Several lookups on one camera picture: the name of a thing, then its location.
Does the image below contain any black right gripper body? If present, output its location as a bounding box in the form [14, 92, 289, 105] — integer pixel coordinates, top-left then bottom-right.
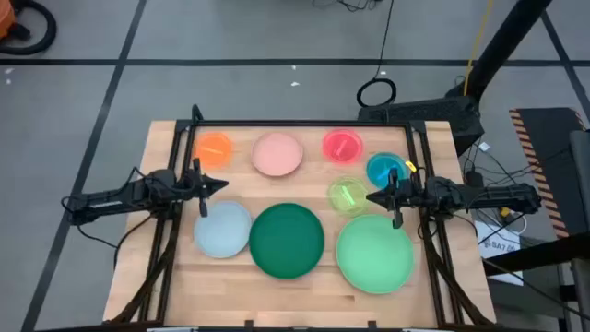
[388, 167, 428, 231]

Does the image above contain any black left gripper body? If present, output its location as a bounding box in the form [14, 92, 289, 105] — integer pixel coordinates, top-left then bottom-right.
[177, 158, 211, 219]

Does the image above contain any small teal translucent plate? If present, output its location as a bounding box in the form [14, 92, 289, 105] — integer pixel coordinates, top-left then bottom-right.
[366, 152, 411, 190]

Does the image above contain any small yellow-green translucent plate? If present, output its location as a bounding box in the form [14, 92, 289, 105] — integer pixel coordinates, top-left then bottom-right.
[327, 175, 370, 217]

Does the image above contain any light blue plastic plate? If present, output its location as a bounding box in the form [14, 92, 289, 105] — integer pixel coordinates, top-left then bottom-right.
[193, 200, 254, 259]

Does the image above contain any large light green plate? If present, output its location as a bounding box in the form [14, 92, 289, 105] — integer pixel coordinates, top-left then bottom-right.
[335, 214, 415, 295]

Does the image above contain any small red translucent plate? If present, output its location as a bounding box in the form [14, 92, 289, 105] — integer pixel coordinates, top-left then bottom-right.
[322, 128, 365, 165]

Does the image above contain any pink plastic plate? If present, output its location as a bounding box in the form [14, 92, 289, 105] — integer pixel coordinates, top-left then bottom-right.
[251, 132, 305, 178]

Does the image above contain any small orange translucent plate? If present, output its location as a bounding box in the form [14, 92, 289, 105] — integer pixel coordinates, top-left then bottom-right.
[193, 132, 235, 171]

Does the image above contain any black perforated equipment box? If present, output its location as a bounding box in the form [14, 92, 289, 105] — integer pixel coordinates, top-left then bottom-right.
[358, 95, 485, 157]

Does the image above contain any large dark green plate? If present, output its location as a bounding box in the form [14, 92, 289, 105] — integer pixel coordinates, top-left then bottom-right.
[248, 202, 326, 280]

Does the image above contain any white printed paper sheet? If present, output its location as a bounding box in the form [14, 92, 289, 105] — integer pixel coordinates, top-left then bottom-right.
[474, 219, 525, 287]

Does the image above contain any black metal beam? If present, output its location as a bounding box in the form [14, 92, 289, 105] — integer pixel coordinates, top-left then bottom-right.
[483, 231, 590, 278]

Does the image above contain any hazard-striped black platform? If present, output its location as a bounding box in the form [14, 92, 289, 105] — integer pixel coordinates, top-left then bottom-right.
[509, 107, 590, 239]

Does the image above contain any black stand pole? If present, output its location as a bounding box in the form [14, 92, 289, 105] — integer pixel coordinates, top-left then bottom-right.
[465, 0, 553, 101]

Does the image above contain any black metal table frame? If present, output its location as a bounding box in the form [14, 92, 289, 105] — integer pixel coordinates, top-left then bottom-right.
[110, 103, 497, 329]

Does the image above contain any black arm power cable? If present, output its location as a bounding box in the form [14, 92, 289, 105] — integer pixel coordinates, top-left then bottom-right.
[76, 213, 156, 271]

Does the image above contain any black hanging cable with coil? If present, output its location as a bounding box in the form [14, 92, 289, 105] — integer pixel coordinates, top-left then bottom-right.
[356, 0, 397, 108]

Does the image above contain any yellow hanging cable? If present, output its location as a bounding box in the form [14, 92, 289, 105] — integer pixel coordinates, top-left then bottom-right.
[463, 0, 495, 97]

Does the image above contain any black vacuum hose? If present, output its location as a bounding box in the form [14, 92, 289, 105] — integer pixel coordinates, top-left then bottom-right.
[0, 0, 58, 56]

